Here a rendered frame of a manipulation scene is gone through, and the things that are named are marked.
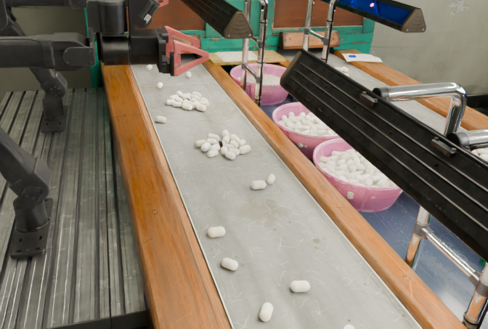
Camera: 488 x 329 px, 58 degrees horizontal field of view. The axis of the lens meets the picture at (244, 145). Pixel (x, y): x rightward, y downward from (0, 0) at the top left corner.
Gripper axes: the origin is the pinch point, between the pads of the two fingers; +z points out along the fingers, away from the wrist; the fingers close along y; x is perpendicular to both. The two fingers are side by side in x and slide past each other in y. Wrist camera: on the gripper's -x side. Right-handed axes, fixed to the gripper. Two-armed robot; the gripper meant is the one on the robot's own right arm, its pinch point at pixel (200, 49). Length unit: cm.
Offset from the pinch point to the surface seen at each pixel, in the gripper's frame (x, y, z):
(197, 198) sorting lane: 33.3, -6.4, -1.3
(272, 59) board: 29, 86, 50
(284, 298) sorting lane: 33, -39, 8
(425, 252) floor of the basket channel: 39, -29, 47
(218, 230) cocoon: 31.4, -21.0, 0.3
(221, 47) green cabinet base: 27, 99, 30
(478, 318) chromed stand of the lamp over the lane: 29, -54, 34
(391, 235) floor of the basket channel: 39, -22, 43
